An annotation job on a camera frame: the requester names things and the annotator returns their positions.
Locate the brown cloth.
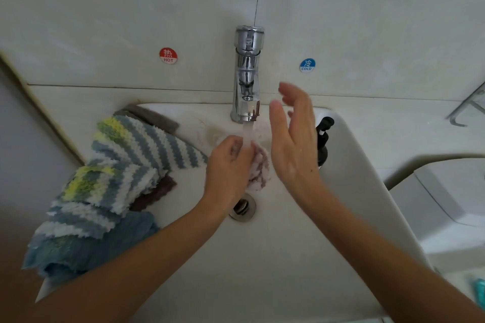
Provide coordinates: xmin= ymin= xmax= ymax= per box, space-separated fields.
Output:
xmin=114 ymin=104 xmax=181 ymax=212

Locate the metal sink drain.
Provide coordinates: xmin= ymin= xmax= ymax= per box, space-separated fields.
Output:
xmin=229 ymin=192 xmax=258 ymax=222

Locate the person's left hand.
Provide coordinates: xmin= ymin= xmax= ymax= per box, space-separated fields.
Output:
xmin=202 ymin=135 xmax=259 ymax=218

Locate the chrome faucet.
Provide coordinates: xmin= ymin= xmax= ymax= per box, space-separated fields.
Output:
xmin=230 ymin=26 xmax=265 ymax=124

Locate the red round sticker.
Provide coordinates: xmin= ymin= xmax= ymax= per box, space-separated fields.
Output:
xmin=158 ymin=46 xmax=179 ymax=65

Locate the person's right forearm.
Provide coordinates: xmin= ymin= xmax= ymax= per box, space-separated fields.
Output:
xmin=303 ymin=189 xmax=485 ymax=323

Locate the white ceramic sink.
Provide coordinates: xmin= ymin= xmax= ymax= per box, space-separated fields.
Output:
xmin=34 ymin=101 xmax=433 ymax=323

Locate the person's left forearm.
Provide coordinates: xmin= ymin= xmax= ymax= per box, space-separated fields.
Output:
xmin=0 ymin=201 xmax=228 ymax=323

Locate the pink white striped cloth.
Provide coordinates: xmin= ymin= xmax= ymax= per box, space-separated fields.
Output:
xmin=241 ymin=137 xmax=272 ymax=191

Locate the black pump soap bottle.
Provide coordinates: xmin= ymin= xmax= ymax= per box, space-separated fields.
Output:
xmin=314 ymin=116 xmax=335 ymax=169

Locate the blue stained cloth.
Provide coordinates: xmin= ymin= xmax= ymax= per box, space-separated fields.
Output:
xmin=21 ymin=211 xmax=160 ymax=282

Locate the white toilet tank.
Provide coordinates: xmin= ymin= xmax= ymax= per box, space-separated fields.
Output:
xmin=390 ymin=158 xmax=485 ymax=253

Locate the white toilet lid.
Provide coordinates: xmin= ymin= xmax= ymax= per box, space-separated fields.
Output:
xmin=447 ymin=262 xmax=485 ymax=323

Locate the person's right hand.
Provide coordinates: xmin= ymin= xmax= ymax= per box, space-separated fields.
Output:
xmin=269 ymin=81 xmax=333 ymax=210

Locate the metal wall shelf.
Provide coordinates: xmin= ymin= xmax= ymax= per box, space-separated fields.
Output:
xmin=449 ymin=80 xmax=485 ymax=127

